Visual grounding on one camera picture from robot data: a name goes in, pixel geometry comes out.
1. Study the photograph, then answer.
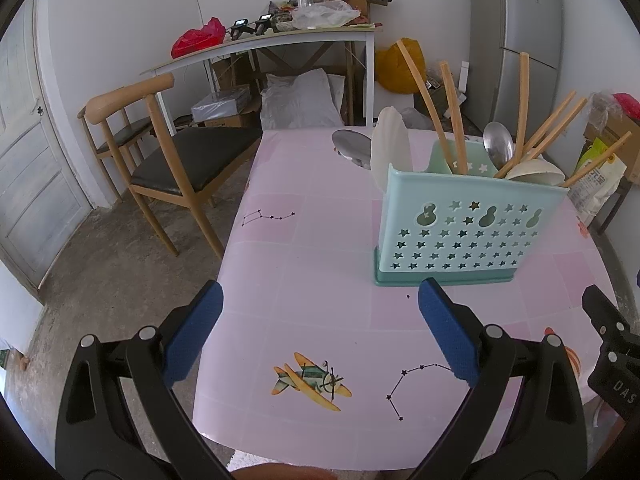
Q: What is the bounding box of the white translucent soup spoon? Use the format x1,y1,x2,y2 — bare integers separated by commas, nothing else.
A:
370,106,413,193

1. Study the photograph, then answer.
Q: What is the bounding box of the white sack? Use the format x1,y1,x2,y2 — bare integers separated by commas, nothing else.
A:
260,69,347,131

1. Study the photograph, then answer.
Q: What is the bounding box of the silver refrigerator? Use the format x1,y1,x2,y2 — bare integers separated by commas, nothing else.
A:
467,0,565,138

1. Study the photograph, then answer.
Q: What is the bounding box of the red plastic bag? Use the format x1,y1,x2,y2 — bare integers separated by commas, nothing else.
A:
171,16,226,59

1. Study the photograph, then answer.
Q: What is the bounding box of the silver wrapped package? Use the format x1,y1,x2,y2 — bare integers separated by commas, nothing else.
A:
191,85,252,122

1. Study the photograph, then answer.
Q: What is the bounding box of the brown cardboard box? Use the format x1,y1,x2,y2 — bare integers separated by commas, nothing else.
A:
202,110,261,128

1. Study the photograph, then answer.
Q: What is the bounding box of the white panel door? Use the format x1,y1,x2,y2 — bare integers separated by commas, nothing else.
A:
0,0,96,291

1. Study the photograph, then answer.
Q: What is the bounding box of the wooden chair with dark seat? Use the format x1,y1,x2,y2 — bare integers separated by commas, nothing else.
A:
77,110,156,203
82,72,263,261

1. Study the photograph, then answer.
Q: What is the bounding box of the yellow green rice bag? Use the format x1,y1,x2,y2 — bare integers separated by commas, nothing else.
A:
567,137,628,216

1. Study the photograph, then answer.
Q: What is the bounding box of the bunch of wooden chopsticks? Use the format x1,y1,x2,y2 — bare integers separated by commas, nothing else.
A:
396,40,633,188

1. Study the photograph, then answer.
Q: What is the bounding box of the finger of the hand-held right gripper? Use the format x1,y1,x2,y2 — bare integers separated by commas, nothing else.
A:
581,285,632,343

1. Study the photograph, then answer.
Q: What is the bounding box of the mint green utensil holder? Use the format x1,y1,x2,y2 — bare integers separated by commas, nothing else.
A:
374,139,571,287

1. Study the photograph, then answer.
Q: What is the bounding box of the metal spoon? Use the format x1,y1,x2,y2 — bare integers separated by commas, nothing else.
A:
331,129,373,171
482,121,515,171

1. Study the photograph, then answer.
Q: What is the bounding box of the crumpled red bag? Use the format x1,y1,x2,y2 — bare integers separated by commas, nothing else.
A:
612,92,640,121

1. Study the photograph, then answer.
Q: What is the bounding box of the white framed desk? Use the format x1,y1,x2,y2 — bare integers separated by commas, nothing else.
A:
140,26,377,133

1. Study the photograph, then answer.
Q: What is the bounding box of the cream round soup spoon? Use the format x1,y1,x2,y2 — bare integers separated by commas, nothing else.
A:
505,158,567,187

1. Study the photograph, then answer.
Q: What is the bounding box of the clear plastic bag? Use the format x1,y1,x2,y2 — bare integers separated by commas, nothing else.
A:
291,1,362,31

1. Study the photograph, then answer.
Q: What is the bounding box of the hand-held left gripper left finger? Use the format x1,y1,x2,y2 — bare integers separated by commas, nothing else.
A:
55,280,236,480

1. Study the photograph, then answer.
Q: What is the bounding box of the yellow plastic bag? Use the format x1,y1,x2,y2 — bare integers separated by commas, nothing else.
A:
375,37,428,93

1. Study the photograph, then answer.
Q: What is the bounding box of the large cardboard box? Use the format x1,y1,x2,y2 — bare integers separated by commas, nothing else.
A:
582,105,640,186

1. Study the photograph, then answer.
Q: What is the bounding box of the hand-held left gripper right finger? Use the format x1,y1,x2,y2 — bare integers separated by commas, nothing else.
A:
410,277,586,480

